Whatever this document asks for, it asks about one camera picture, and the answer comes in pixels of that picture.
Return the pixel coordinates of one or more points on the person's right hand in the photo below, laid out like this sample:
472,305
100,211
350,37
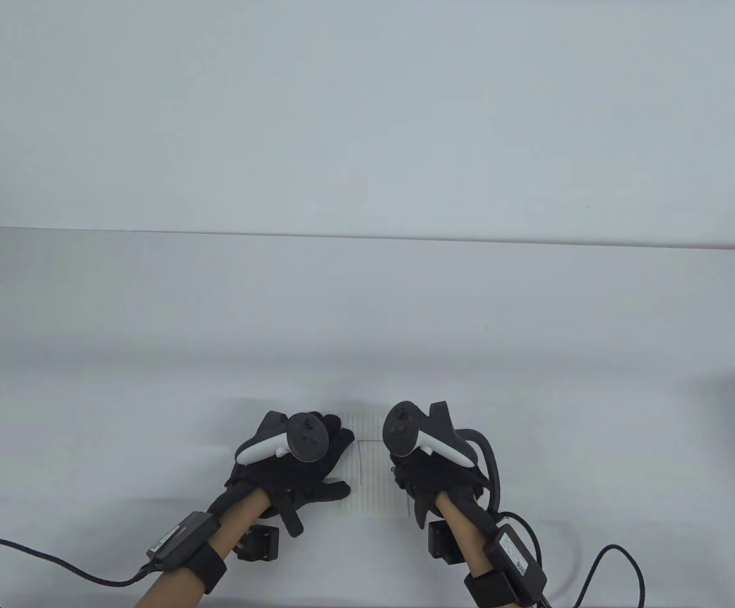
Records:
431,478

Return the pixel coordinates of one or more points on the person's left hand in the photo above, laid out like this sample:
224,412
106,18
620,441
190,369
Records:
304,478

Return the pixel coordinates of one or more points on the white lined paper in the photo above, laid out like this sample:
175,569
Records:
374,481

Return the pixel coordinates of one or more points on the person's left forearm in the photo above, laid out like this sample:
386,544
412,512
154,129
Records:
234,538

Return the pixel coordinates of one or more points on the white and black left controller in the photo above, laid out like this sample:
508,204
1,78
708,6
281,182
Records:
294,440

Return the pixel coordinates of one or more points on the white and black controller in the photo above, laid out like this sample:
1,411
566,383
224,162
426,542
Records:
421,434
294,440

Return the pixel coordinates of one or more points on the white and black right controller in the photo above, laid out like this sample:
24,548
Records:
421,434

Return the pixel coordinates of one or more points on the black right wrist sensor box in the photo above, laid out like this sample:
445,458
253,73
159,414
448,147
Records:
516,557

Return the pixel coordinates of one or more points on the black wrist sensor box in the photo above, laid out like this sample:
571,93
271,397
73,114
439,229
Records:
516,557
180,538

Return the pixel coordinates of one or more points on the black left wrist sensor box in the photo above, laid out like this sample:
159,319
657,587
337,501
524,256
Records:
180,538

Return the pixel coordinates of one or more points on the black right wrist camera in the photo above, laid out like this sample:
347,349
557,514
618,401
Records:
445,541

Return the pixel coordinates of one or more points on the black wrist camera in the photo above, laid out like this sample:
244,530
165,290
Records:
258,544
445,541

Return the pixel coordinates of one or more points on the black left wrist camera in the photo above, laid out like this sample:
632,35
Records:
258,544

